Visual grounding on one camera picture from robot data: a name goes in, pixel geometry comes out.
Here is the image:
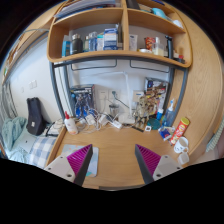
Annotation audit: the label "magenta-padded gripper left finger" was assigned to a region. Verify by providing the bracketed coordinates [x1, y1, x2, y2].
[44, 143, 93, 187]

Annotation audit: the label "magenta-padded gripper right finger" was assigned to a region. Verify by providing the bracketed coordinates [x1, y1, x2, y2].
[134, 143, 184, 185]

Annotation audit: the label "light blue sun-print mouse pad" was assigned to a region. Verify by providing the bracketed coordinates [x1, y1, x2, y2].
[61, 144, 100, 178]

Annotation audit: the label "blue snack packet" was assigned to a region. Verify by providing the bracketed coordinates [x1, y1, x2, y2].
[158, 125, 176, 142]

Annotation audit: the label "clear plastic cup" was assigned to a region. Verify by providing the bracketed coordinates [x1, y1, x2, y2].
[177, 151, 190, 166]

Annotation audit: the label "white mug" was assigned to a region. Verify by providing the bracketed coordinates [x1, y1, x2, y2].
[173, 136, 190, 154]

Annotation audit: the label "white lotion bottle red cap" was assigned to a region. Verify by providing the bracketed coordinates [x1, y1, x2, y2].
[63, 110, 79, 136]

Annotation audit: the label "blue plaid bedding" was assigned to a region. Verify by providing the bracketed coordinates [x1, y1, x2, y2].
[28, 134, 58, 169]

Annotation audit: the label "teal round container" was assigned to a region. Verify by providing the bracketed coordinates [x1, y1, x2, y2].
[146, 117, 162, 131]

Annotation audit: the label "red chips can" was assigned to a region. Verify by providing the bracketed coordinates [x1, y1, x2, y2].
[169, 116, 191, 146]

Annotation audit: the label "small white cube charger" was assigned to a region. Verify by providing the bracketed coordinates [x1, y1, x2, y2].
[85, 114, 96, 126]

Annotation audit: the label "blue bottle white cap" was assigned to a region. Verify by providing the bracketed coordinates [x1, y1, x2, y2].
[155, 108, 164, 122]

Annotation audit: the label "blue spray bottle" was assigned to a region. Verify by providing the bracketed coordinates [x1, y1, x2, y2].
[163, 98, 177, 128]

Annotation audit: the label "white power adapter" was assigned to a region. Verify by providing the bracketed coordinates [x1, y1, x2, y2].
[97, 114, 109, 127]

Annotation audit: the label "white power strip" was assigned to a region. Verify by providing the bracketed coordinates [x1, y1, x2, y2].
[108, 118, 124, 130]

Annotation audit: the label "wooden robot figure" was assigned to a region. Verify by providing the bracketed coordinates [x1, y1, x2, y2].
[133, 95, 151, 128]

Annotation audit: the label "black bag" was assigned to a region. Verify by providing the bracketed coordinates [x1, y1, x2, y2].
[25, 97, 48, 137]

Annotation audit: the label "metal cup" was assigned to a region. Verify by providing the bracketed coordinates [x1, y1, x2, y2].
[108, 103, 120, 118]

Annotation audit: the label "robot model kit box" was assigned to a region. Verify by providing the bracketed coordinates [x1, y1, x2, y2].
[69, 84, 97, 118]

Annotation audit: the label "teal striped cloth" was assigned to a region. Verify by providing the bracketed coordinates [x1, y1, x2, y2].
[205, 118, 224, 154]

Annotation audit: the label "teal blanket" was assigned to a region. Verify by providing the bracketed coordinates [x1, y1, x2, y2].
[0, 116, 28, 161]

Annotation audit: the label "colourful printed box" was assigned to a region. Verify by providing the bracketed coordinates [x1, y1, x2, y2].
[144, 77, 169, 111]

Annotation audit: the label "white tangled cables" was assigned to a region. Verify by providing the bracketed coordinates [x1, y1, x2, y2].
[74, 108, 116, 133]

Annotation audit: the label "white wall outlet plate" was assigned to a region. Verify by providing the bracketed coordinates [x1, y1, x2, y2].
[98, 89, 109, 101]

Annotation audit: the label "white wall switch plate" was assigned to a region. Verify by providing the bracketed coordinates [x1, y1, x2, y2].
[28, 79, 38, 90]

